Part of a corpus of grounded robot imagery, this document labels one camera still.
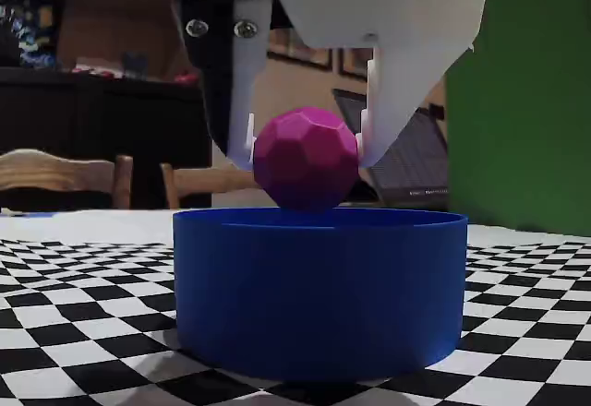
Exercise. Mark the small blue container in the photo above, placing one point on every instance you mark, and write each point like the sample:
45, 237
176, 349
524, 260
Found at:
135, 64

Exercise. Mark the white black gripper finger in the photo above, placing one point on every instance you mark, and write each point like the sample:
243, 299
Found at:
231, 78

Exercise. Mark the brown wooden chair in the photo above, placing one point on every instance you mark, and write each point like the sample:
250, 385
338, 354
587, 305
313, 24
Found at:
55, 170
208, 184

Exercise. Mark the black white checkered cloth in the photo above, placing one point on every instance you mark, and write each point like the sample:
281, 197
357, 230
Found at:
69, 309

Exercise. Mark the wide light wood bookshelf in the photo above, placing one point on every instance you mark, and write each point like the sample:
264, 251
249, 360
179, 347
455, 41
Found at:
115, 18

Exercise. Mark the blue round box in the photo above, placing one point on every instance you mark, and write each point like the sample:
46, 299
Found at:
318, 295

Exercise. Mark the black laptop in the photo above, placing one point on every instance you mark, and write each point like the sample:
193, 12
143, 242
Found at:
415, 166

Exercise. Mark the red white flat box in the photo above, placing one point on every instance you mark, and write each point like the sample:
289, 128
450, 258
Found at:
94, 68

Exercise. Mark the large dark framed picture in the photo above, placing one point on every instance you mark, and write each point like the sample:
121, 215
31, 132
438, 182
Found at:
318, 57

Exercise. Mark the red toy car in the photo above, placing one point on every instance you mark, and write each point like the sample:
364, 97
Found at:
187, 77

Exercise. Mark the pink faceted ball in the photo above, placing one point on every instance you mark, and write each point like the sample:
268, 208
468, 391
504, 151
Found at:
305, 161

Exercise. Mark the starry night picture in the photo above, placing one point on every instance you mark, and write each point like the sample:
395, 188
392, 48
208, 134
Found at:
27, 32

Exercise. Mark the blue tape strip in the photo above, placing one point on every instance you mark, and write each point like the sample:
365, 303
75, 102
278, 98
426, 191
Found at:
44, 215

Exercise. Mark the black low cabinet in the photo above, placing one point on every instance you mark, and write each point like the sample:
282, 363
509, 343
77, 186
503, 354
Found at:
138, 115

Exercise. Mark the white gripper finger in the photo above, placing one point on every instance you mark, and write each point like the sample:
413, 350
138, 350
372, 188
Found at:
406, 87

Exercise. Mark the green fabric panel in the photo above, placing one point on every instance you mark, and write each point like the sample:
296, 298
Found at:
522, 124

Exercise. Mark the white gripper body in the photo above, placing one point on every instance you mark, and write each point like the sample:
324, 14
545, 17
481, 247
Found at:
369, 5

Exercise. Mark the small dark framed picture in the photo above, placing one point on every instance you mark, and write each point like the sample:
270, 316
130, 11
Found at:
353, 62

